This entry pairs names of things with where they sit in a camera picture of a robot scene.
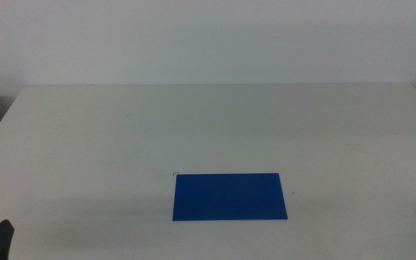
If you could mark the blue rectangular mat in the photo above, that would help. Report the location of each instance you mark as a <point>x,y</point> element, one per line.
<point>229,196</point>

